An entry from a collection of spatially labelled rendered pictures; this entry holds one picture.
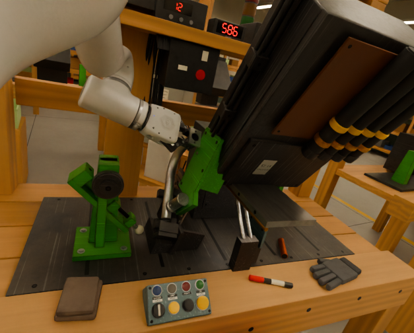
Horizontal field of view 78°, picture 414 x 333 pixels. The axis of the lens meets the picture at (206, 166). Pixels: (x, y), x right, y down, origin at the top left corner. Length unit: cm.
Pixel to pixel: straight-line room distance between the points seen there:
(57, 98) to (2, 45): 86
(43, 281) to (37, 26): 61
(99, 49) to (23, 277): 54
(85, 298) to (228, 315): 33
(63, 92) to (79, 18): 83
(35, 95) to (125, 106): 47
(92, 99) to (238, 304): 62
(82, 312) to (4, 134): 64
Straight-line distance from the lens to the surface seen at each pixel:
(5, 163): 110
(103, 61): 56
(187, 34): 88
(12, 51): 24
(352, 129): 69
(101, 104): 68
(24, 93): 110
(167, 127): 73
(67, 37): 27
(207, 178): 73
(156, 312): 64
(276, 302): 80
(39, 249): 85
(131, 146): 103
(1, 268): 85
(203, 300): 68
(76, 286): 70
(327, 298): 93
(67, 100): 108
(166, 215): 79
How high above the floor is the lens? 144
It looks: 21 degrees down
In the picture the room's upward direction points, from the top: 13 degrees clockwise
